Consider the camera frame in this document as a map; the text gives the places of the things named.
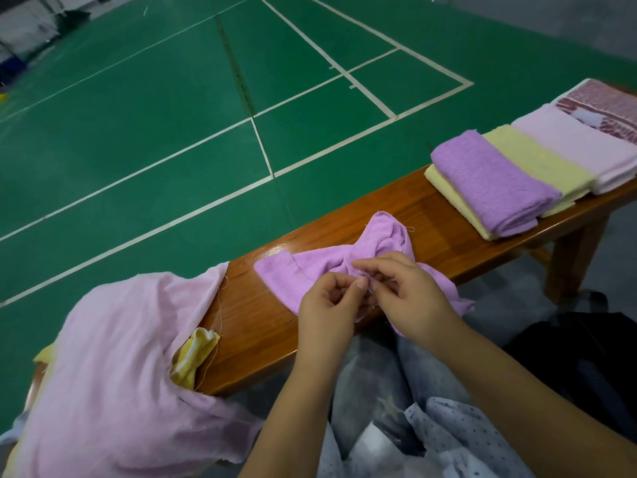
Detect person's left hand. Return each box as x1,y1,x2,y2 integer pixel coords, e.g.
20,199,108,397
297,272,370,380

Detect person's right hand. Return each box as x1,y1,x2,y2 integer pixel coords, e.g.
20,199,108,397
353,252,465,357

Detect purple towel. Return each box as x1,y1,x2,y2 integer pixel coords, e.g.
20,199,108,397
431,129,563,239
253,210,476,319

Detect yellow white striped cloth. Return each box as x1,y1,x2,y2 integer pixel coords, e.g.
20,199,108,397
169,326,222,391

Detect light pink towel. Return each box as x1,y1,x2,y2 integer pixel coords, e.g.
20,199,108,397
512,103,637,195
5,264,262,478

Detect red patterned towel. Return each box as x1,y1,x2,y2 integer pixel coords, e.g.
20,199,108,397
552,78,637,145

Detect person's left forearm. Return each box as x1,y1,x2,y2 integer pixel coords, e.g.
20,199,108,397
239,363,344,478

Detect person's right forearm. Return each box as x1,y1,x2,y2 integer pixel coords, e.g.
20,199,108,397
438,323,637,478

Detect person's grey trousers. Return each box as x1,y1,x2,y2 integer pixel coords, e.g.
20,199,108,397
328,323,469,454

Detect brown wooden bench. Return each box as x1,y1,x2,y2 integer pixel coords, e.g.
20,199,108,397
194,89,637,397

